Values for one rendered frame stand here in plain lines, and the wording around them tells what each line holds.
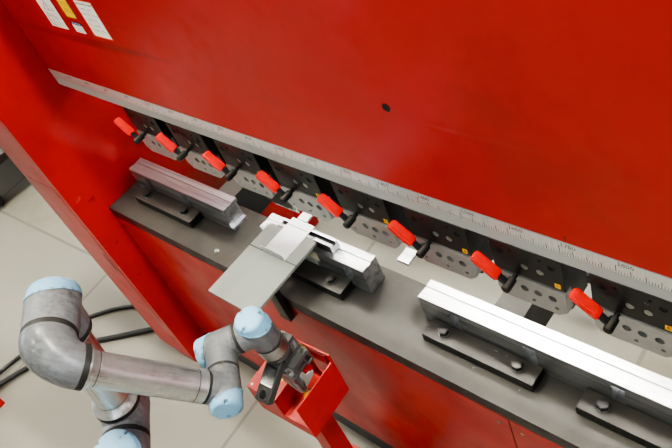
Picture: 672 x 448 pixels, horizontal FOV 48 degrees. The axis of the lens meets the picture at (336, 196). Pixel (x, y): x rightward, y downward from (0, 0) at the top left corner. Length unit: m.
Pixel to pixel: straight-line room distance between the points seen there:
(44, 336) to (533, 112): 1.03
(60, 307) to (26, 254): 2.72
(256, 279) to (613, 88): 1.23
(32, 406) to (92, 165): 1.36
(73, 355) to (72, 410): 1.89
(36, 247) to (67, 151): 1.82
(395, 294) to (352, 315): 0.13
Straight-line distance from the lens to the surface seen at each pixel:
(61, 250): 4.24
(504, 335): 1.75
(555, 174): 1.20
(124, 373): 1.65
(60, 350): 1.62
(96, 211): 2.72
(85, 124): 2.61
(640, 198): 1.16
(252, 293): 1.99
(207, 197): 2.38
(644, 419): 1.71
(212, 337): 1.82
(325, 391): 2.05
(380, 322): 1.96
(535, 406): 1.77
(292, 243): 2.05
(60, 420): 3.52
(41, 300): 1.69
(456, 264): 1.58
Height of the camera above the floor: 2.42
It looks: 42 degrees down
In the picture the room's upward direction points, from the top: 24 degrees counter-clockwise
